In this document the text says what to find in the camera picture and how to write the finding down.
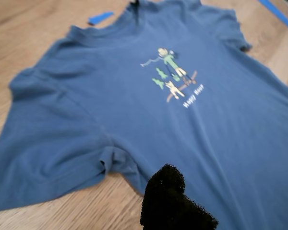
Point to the blue printed T-shirt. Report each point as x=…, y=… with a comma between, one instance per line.
x=110, y=95

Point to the long blue tape strip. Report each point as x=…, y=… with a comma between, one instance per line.
x=278, y=14

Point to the small blue tape piece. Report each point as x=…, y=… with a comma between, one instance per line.
x=99, y=18

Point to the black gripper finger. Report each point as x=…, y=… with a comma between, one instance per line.
x=196, y=220
x=160, y=203

